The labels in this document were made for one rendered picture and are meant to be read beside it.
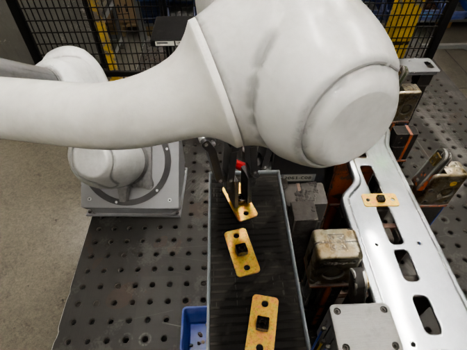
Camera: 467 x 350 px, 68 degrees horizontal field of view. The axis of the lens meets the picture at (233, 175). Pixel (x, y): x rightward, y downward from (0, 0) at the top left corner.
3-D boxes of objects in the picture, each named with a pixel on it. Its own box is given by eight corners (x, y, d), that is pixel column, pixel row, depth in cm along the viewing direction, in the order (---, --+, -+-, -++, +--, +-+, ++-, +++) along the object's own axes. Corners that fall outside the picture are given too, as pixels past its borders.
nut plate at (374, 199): (394, 194, 85) (396, 190, 84) (399, 206, 82) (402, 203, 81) (360, 194, 85) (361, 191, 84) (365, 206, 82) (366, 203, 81)
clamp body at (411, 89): (392, 173, 131) (431, 95, 106) (362, 173, 131) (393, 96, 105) (385, 156, 137) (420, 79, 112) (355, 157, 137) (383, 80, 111)
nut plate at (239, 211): (258, 215, 61) (258, 211, 60) (238, 222, 60) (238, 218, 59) (240, 182, 66) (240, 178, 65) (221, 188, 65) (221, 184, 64)
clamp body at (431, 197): (423, 255, 107) (482, 180, 82) (384, 256, 107) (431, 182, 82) (411, 230, 114) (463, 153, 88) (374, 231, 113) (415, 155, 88)
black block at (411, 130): (395, 200, 122) (429, 137, 101) (364, 201, 122) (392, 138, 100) (387, 183, 128) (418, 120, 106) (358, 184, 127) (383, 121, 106)
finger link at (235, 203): (239, 180, 56) (234, 182, 56) (238, 207, 61) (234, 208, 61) (231, 169, 58) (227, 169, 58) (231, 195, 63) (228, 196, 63)
